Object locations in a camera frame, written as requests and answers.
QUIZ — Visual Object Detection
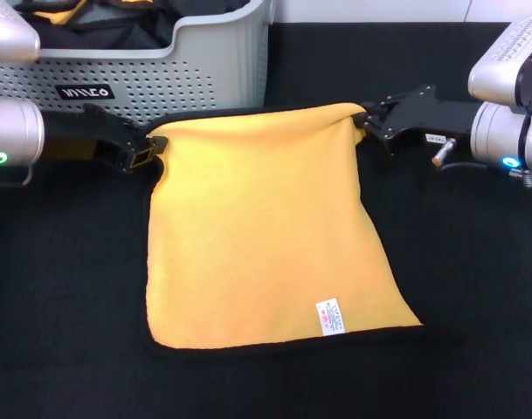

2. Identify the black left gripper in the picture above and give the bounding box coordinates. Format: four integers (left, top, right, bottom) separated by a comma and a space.
42, 102, 169, 176

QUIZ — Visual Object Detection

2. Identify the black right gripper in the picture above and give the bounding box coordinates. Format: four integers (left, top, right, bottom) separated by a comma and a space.
354, 85, 481, 157

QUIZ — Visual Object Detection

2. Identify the yellow towel with black edge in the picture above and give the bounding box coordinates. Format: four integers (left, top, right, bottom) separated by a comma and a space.
141, 100, 426, 357

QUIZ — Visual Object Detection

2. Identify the grey perforated storage box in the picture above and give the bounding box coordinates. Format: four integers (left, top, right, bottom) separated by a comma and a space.
0, 0, 275, 127

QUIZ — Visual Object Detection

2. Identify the folded yellow towel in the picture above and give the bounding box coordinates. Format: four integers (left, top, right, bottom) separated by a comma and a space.
31, 0, 87, 25

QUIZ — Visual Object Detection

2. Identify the black tablecloth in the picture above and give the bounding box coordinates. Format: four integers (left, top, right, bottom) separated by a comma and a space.
0, 21, 532, 419

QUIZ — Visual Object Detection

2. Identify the black cloth pile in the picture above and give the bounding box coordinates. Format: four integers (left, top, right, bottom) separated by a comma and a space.
16, 0, 253, 52

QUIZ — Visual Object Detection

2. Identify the right wrist connector cable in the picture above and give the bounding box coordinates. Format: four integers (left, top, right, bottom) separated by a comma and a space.
431, 137, 532, 189

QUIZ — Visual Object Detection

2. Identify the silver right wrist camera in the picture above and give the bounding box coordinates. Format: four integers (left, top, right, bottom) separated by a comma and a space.
467, 16, 532, 106

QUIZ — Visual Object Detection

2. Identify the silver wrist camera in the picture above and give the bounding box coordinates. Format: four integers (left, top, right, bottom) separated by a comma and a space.
0, 0, 42, 62
467, 16, 532, 106

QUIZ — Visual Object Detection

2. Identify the thin black camera cable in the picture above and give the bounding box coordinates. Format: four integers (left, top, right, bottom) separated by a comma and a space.
515, 104, 532, 170

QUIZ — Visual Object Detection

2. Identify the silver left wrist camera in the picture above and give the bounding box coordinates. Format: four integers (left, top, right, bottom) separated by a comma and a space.
0, 0, 42, 62

